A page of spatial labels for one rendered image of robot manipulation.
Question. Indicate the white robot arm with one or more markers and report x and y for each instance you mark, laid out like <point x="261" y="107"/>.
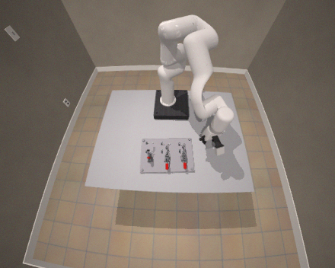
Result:
<point x="199" y="38"/>

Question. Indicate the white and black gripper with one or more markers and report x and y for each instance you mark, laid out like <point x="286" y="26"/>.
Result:
<point x="207" y="135"/>

